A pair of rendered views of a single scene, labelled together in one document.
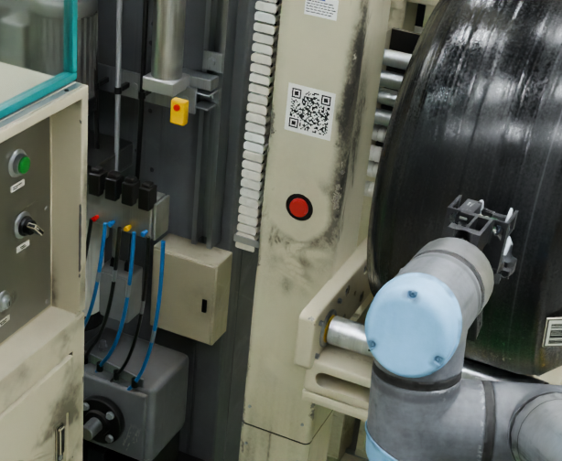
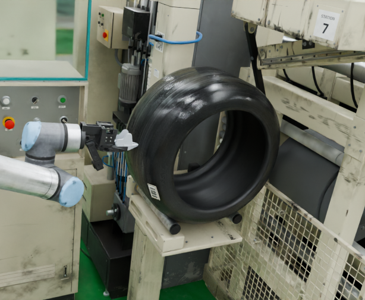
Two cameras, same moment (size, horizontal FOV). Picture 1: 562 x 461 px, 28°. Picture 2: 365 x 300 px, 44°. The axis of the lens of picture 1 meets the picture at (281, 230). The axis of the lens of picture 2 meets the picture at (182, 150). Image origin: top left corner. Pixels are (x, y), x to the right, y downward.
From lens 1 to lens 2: 132 cm
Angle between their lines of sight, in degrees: 35
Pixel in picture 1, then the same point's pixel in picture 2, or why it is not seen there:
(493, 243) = (100, 135)
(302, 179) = not seen: hidden behind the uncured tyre
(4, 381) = not seen: hidden behind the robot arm
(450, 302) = (36, 130)
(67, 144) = (82, 100)
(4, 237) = (54, 120)
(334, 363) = (135, 198)
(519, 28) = (175, 81)
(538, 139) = (153, 115)
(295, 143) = not seen: hidden behind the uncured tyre
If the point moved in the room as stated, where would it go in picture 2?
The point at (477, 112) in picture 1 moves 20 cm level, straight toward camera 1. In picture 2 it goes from (146, 104) to (96, 110)
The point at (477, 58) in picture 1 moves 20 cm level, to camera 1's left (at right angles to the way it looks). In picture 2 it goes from (157, 88) to (120, 74)
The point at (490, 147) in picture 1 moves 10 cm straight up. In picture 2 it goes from (143, 116) to (146, 88)
